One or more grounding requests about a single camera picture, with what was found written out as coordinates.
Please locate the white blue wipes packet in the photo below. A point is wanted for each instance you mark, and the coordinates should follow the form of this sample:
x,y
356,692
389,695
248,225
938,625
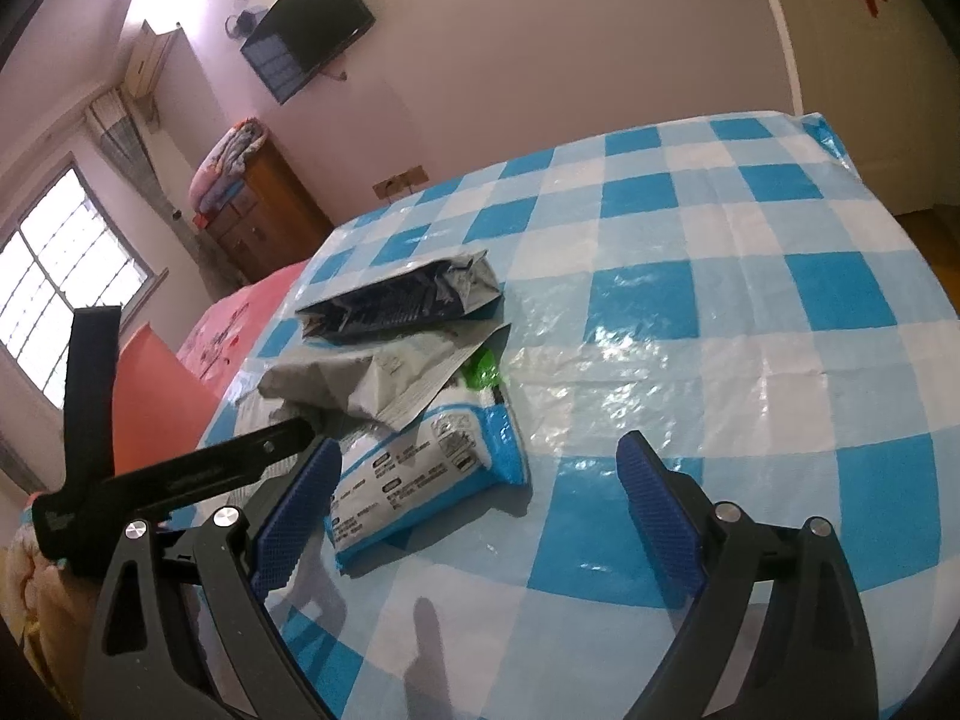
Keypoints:
x,y
427,480

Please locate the wall socket panel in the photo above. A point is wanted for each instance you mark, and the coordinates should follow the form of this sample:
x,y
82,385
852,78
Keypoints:
x,y
401,181

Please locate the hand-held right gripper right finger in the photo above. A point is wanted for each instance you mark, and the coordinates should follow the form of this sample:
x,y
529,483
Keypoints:
x,y
660,517

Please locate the orange plastic bucket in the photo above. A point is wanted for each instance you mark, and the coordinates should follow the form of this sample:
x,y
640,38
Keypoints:
x,y
161,405

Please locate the pile of folded blankets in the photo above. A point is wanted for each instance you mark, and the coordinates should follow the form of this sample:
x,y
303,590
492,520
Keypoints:
x,y
225,161

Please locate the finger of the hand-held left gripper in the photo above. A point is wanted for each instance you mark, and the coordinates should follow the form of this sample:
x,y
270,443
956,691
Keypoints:
x,y
94,390
217,465

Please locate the beige quilt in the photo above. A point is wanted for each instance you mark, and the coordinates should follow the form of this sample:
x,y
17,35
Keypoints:
x,y
37,615

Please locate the round wall ornament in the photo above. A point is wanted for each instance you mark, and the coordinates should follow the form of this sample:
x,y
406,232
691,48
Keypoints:
x,y
234,24

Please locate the barred window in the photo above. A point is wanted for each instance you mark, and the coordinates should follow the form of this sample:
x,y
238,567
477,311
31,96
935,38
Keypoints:
x,y
67,277

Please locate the black foil bag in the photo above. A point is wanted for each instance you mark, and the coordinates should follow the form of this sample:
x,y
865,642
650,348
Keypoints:
x,y
397,300

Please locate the blue white checkered tablecloth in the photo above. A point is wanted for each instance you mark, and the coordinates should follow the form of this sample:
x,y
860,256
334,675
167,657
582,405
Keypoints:
x,y
675,360

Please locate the brown wooden cabinet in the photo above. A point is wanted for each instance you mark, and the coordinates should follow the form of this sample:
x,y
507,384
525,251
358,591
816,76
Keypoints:
x,y
262,217

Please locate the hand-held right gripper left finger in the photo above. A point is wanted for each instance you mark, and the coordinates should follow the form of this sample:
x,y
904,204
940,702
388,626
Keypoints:
x,y
300,510

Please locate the grey patterned curtain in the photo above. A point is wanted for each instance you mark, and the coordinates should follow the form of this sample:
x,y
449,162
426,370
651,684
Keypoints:
x,y
142,165

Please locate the grey mailer bag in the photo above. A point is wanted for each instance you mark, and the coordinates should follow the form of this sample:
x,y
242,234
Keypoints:
x,y
375,382

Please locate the white air conditioner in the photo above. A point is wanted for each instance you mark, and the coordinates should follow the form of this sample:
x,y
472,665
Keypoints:
x,y
150,56

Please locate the black wall television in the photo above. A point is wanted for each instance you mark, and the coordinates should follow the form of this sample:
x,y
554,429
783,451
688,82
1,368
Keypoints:
x,y
307,26

